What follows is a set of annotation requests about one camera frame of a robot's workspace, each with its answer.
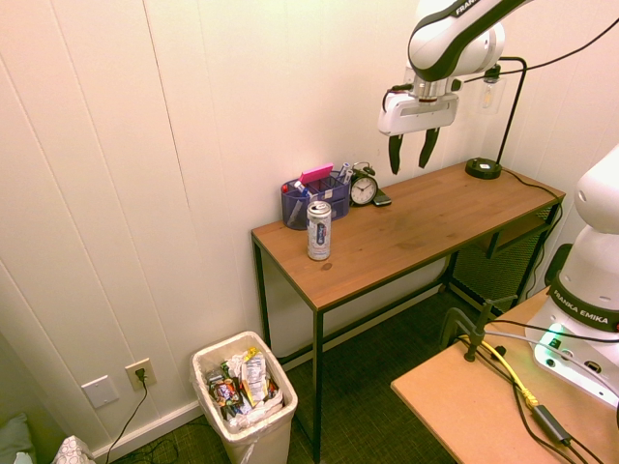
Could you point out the black table clamp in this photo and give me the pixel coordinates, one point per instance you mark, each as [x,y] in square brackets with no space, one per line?
[471,327]

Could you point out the wooden desk with black frame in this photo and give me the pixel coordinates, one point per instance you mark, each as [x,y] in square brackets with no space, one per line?
[396,232]

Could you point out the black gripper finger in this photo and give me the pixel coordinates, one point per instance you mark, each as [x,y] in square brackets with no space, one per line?
[396,153]
[428,146]

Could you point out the light wooden robot table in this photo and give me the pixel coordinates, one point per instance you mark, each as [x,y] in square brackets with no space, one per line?
[483,406]

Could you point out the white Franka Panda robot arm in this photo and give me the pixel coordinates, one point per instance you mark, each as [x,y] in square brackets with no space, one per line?
[454,38]

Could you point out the beige wall power outlet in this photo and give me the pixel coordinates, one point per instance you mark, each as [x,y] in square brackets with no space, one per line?
[140,373]

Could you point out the white plastic trash bin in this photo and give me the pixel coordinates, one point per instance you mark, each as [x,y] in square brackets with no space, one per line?
[244,401]

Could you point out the white blank wall plate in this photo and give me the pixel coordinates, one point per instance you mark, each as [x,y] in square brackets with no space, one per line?
[100,390]

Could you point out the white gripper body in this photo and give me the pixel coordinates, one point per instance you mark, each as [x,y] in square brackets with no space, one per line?
[418,112]

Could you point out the black desk lamp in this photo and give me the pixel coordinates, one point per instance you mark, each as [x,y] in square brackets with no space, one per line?
[493,121]

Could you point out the crumpled snack wrappers trash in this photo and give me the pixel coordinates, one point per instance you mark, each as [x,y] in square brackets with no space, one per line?
[242,382]

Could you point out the small black phone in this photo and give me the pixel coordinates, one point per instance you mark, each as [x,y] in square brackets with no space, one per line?
[383,198]

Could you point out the white patterned tissue box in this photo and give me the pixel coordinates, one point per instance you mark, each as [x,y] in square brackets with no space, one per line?
[72,450]

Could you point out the pink sticky note pad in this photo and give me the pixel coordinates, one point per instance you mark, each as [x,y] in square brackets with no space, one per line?
[316,172]

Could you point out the black twin-bell alarm clock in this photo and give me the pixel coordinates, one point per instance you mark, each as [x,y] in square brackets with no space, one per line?
[362,187]

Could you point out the silver energy drink can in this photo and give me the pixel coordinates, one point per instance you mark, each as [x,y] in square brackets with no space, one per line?
[319,231]

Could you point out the blue mesh desk organizer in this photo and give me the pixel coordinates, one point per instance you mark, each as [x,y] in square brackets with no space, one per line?
[314,202]

